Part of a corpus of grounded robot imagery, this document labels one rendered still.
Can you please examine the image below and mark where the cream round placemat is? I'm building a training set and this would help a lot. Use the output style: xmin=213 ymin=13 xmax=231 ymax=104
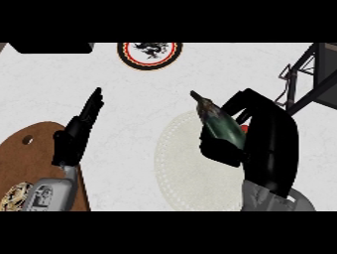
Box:
xmin=154 ymin=109 xmax=247 ymax=211

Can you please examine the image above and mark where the brown wooden cutting board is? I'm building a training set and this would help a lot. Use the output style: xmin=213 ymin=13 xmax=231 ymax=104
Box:
xmin=0 ymin=121 xmax=92 ymax=212

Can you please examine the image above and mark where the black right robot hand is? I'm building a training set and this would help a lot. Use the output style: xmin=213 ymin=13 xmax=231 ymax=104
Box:
xmin=199 ymin=87 xmax=300 ymax=199

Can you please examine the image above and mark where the gold patterned round object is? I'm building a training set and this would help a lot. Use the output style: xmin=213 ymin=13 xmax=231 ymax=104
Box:
xmin=0 ymin=181 xmax=36 ymax=212

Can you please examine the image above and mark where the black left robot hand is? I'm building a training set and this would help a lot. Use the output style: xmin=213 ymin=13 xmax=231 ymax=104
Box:
xmin=51 ymin=86 xmax=106 ymax=168

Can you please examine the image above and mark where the round plate with red rim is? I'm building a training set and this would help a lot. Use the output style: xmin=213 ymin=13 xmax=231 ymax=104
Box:
xmin=116 ymin=42 xmax=185 ymax=71

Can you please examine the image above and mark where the black appliance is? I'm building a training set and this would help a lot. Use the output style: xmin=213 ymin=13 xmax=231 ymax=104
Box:
xmin=8 ymin=42 xmax=95 ymax=55

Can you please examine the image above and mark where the black wire tiered shelf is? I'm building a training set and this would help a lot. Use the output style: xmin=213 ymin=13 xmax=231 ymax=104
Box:
xmin=275 ymin=42 xmax=337 ymax=117

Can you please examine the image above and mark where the dark green eggplant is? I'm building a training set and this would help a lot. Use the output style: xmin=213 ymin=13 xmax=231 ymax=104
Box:
xmin=190 ymin=89 xmax=249 ymax=151

